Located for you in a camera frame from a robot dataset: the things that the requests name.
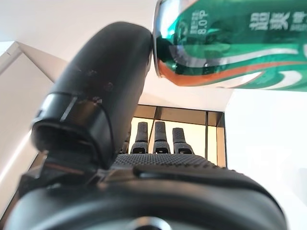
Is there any tall green beer can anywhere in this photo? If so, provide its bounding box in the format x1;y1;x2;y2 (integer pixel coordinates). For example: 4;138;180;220
153;0;307;93

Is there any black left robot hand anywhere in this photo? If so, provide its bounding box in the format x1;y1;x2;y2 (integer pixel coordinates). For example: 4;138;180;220
4;21;286;230

